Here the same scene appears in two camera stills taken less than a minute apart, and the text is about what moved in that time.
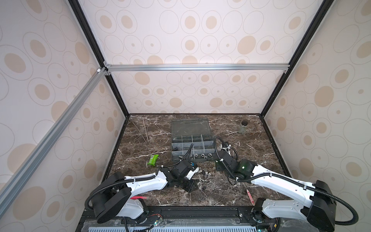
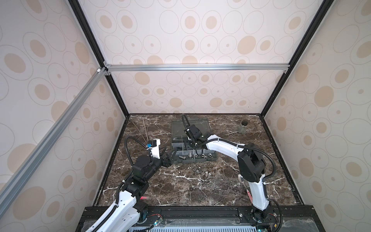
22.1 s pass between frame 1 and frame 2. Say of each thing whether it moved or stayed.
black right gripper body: moved
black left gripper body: moved
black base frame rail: stayed
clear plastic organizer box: stayed
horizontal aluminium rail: stayed
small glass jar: stayed
